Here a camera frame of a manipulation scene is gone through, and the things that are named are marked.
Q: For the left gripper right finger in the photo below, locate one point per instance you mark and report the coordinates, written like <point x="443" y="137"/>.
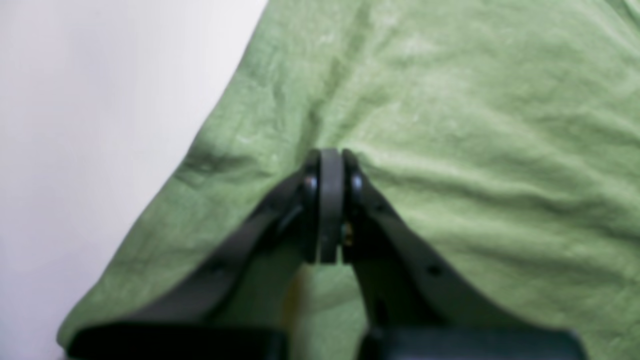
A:
<point x="418" y="307"/>

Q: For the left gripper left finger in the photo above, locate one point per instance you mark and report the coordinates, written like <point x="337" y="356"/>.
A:
<point x="230" y="306"/>

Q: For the green t-shirt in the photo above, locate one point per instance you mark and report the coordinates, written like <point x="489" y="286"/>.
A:
<point x="504" y="132"/>

